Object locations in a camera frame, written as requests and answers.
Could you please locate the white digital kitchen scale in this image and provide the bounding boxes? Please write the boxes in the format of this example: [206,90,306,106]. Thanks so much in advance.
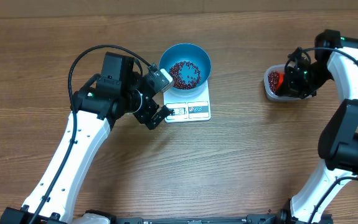
[163,81,212,123]

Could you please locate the teal plastic bowl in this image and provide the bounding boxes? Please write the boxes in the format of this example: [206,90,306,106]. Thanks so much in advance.
[159,43,212,87]

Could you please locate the orange scoop with blue handle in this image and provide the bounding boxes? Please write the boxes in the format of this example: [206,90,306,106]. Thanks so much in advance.
[276,73,284,90]

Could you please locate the clear plastic food container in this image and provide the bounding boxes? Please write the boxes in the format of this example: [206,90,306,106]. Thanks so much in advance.
[263,64,300,102]

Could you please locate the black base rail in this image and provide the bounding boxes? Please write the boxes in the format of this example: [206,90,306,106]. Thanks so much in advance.
[72,204,334,224]

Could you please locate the red adzuki beans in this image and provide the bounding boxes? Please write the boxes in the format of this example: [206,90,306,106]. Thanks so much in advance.
[268,71,280,93]

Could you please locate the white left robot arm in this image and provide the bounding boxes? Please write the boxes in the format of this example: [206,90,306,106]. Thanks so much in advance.
[0,52,174,223]

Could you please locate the red beans in bowl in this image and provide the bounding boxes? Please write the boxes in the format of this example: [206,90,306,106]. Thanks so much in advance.
[169,61,201,90]

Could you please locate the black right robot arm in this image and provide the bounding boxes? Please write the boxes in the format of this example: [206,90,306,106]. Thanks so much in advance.
[247,29,358,223]

